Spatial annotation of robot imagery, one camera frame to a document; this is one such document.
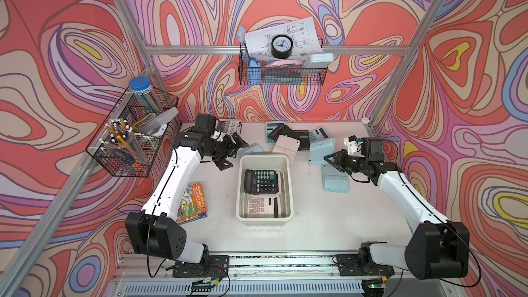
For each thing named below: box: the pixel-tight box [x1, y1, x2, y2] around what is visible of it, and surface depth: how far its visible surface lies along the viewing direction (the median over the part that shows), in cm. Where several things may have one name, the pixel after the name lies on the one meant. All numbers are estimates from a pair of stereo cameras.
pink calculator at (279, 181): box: [273, 171, 282, 196], surface depth 92 cm
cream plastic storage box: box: [235, 154, 294, 223], surface depth 90 cm
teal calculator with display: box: [308, 126, 330, 143], surface depth 113 cm
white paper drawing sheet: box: [244, 16, 324, 60], surface depth 84 cm
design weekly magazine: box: [215, 118, 243, 137], surface depth 117 cm
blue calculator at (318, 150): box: [308, 136, 337, 165], surface depth 89 cm
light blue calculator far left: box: [237, 142, 265, 157], surface depth 107 cm
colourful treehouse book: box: [176, 182, 209, 225], surface depth 86 cm
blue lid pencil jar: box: [128, 76, 163, 115], surface depth 74 cm
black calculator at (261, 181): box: [244, 169, 280, 195], surface depth 93 cm
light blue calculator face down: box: [321, 163, 350, 193], surface depth 95 cm
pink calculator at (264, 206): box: [246, 194, 282, 218], surface depth 88 cm
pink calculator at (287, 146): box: [272, 134, 302, 165], surface depth 104 cm
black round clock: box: [270, 34, 293, 60], surface depth 80 cm
